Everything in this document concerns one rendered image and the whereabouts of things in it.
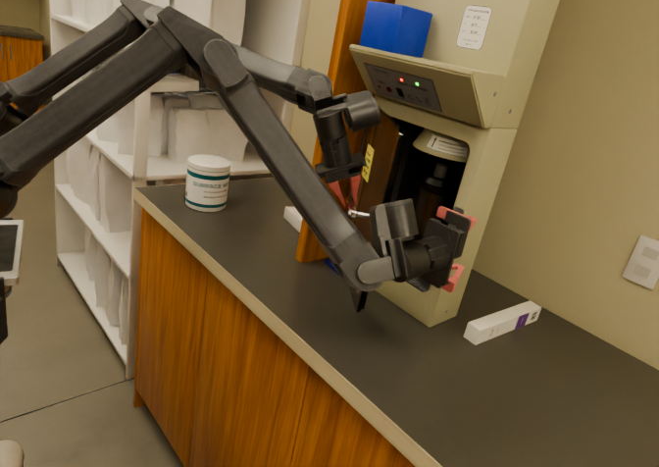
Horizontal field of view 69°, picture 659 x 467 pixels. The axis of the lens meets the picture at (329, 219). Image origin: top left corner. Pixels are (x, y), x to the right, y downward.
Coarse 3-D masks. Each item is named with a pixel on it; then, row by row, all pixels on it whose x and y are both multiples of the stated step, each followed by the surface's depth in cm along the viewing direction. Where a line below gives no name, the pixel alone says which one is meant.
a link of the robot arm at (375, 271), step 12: (384, 204) 75; (396, 204) 74; (408, 204) 75; (372, 216) 76; (384, 216) 75; (396, 216) 74; (408, 216) 74; (372, 228) 77; (384, 228) 75; (396, 228) 74; (408, 228) 74; (372, 240) 78; (384, 240) 75; (384, 252) 74; (360, 264) 72; (372, 264) 72; (384, 264) 72; (360, 276) 71; (372, 276) 72; (384, 276) 72
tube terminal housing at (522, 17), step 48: (432, 0) 101; (480, 0) 93; (528, 0) 86; (432, 48) 102; (528, 48) 92; (480, 144) 96; (480, 192) 102; (480, 240) 111; (384, 288) 120; (432, 288) 109
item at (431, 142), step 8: (424, 136) 110; (432, 136) 108; (440, 136) 107; (448, 136) 106; (416, 144) 111; (424, 144) 109; (432, 144) 107; (440, 144) 106; (448, 144) 106; (456, 144) 105; (464, 144) 105; (432, 152) 107; (440, 152) 106; (448, 152) 105; (456, 152) 105; (464, 152) 105; (456, 160) 105; (464, 160) 105
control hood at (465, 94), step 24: (360, 48) 102; (360, 72) 109; (408, 72) 96; (432, 72) 90; (456, 72) 86; (480, 72) 85; (384, 96) 110; (456, 96) 91; (480, 96) 88; (480, 120) 92
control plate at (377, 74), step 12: (372, 72) 105; (384, 72) 101; (396, 72) 98; (384, 84) 105; (396, 84) 102; (408, 84) 99; (420, 84) 96; (432, 84) 93; (396, 96) 106; (408, 96) 102; (420, 96) 99; (432, 96) 96; (432, 108) 99
